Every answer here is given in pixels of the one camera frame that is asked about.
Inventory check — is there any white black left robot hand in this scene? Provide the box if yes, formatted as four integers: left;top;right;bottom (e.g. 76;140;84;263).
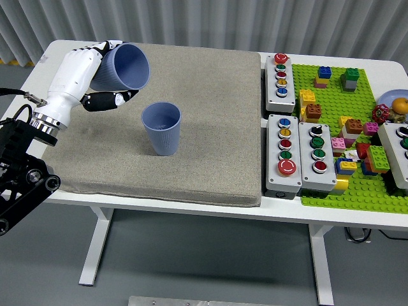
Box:
34;40;140;128

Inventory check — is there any blue ribbed plastic cup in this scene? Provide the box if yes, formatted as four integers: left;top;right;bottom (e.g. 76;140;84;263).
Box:
91;43;150;92
141;101;182;156

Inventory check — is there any yellow floor tape strip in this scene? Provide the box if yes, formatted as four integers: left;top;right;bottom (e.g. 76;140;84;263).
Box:
0;58;38;66

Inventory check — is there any grey-brown fabric mat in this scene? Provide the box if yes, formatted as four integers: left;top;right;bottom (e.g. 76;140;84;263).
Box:
41;40;263;208

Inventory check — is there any white pleated curtain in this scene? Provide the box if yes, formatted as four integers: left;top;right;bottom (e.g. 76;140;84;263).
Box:
0;0;408;63

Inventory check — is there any white table leg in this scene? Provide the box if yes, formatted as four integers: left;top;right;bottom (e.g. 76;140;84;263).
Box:
78;205;114;286
308;222;335;306

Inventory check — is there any grey five-button box small stop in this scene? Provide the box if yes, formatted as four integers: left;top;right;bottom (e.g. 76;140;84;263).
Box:
264;52;296;113

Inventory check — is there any grey five-button box large stop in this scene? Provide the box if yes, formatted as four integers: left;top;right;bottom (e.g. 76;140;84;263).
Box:
265;113;303;200

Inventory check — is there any brown toy brick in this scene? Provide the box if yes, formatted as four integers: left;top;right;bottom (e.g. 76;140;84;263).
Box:
345;119;364;135
305;103;323;120

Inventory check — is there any green studded baseplate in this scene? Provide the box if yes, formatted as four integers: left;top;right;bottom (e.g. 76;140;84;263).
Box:
291;62;408;214

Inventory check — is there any yellow cylinder toy block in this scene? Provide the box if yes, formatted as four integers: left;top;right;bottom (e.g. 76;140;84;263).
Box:
330;178;349;196

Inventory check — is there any red toy brick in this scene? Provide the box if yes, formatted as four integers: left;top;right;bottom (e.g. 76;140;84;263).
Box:
355;142;372;160

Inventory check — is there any red handwheel brass valve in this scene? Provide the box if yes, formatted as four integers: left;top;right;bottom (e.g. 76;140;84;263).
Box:
371;104;408;125

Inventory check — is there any large green toy brick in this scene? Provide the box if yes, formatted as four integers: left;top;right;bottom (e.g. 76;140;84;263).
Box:
366;145;391;173

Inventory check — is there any pale blue plate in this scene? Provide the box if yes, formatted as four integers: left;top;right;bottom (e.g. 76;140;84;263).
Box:
379;89;408;122

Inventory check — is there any orange fruit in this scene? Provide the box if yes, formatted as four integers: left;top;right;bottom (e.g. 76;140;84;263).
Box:
391;98;408;114

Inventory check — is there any grey button box partly seen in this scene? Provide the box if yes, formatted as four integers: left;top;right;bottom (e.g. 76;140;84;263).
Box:
377;122;408;192

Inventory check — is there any grey box with selector switch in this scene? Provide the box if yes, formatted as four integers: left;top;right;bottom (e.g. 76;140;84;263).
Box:
298;122;338;193

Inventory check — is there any black power cable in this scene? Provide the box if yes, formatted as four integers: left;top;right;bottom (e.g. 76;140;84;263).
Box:
378;229;408;240

